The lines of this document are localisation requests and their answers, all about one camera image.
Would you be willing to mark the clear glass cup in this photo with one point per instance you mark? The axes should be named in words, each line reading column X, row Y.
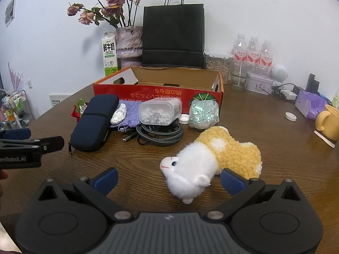
column 239, row 79

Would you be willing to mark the wooden desktop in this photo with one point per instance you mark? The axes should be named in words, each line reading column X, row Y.
column 264, row 143

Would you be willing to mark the white charger adapter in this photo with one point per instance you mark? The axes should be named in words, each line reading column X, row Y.
column 288, row 94

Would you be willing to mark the black upright device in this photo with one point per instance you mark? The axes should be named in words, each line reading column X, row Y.
column 313, row 83

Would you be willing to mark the metal storage rack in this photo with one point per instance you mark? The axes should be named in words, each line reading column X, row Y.
column 16, row 108

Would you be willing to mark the white wall vent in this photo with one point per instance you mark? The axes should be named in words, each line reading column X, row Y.
column 58, row 100

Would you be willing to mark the red cardboard box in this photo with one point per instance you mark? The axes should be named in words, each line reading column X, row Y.
column 159, row 94

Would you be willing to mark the red and green wrapper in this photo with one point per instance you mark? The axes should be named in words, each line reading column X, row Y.
column 78, row 109

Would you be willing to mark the white and green milk carton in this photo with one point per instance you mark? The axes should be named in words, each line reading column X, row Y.
column 109, row 55

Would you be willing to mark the white packet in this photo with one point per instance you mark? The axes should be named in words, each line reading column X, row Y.
column 118, row 115

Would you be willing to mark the clear container of white beads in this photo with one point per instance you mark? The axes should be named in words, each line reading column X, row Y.
column 156, row 112

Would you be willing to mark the navy zip case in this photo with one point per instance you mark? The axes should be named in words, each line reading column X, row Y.
column 92, row 121

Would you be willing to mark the small white round disc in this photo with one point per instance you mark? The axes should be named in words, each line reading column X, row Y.
column 290, row 116

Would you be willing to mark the pink flower wall sticker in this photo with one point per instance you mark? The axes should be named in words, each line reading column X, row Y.
column 14, row 78

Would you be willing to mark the white tin box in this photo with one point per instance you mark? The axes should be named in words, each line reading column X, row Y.
column 258, row 84

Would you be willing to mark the clear container of nuts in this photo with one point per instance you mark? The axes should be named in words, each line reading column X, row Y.
column 217, row 67

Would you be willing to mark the purple tissue pack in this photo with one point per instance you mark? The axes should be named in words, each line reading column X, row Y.
column 309, row 105

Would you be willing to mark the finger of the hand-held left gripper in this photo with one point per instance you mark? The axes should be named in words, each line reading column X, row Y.
column 50, row 143
column 16, row 133

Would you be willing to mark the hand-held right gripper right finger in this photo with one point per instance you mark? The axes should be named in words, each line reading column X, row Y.
column 231, row 182

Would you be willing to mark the purple knit pouch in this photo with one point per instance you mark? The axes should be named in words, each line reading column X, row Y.
column 131, row 113

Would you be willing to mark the black paper bag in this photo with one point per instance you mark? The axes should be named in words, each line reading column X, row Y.
column 172, row 37

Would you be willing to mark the white round lid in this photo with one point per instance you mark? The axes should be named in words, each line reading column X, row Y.
column 184, row 118

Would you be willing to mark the white and yellow plush toy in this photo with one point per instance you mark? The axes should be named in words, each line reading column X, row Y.
column 190, row 169

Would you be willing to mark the purple marbled vase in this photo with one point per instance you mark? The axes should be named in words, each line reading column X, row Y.
column 128, row 45

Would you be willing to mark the person's left hand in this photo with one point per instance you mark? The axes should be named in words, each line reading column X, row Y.
column 3, row 176

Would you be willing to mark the white round speaker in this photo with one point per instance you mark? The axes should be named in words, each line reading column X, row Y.
column 279, row 71

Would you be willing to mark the white wall outlet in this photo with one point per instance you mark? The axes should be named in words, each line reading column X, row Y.
column 30, row 84

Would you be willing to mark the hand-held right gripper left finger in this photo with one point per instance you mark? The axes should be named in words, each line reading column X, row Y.
column 107, row 181

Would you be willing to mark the yellow mug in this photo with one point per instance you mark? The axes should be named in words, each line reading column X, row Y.
column 328, row 123

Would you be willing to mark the dried rose bouquet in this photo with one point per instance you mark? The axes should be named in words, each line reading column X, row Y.
column 115, row 0

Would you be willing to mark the white paper strip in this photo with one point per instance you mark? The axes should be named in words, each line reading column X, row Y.
column 324, row 139

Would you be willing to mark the wall picture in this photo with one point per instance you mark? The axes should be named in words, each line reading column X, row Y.
column 10, row 12

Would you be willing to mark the pink label water bottle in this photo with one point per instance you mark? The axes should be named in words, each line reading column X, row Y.
column 240, row 49
column 253, row 53
column 266, row 55

